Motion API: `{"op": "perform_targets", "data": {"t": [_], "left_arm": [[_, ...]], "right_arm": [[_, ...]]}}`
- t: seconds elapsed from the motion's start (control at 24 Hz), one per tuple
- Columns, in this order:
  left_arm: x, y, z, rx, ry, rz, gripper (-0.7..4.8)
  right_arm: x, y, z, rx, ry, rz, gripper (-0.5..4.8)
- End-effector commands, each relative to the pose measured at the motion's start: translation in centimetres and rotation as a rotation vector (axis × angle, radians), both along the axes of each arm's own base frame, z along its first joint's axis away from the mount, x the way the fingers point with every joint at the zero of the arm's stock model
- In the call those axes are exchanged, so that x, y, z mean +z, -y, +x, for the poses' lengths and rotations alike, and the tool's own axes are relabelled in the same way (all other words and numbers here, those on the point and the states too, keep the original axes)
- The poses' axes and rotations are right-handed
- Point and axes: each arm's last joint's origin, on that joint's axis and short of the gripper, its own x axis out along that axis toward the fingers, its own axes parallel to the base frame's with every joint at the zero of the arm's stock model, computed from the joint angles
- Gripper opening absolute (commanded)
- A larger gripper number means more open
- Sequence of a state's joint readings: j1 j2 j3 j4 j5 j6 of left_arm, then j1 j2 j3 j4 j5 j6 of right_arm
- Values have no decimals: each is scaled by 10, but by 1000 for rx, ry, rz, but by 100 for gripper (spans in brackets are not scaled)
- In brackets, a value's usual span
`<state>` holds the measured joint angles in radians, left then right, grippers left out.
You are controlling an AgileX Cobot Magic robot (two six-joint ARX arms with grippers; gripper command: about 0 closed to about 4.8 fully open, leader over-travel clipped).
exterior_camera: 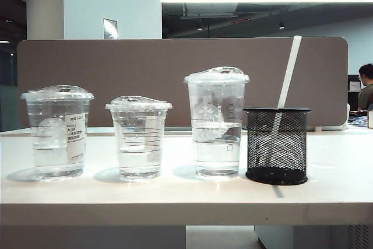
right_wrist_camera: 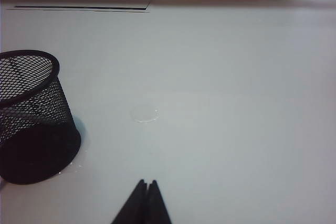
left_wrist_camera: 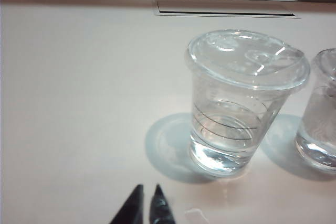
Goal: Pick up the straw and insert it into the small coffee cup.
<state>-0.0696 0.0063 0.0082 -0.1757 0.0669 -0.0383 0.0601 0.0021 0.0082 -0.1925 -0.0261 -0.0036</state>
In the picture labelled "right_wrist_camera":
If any round clear film disc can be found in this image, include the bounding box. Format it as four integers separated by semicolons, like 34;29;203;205
130;104;160;124

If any black mesh pen holder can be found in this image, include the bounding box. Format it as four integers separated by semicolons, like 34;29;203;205
0;49;82;185

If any flat board with black edge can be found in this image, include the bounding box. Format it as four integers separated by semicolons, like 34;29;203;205
6;0;153;14

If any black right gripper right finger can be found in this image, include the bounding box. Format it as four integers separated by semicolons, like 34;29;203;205
143;179;173;224

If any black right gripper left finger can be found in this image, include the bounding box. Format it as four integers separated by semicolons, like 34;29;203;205
110;179;149;224

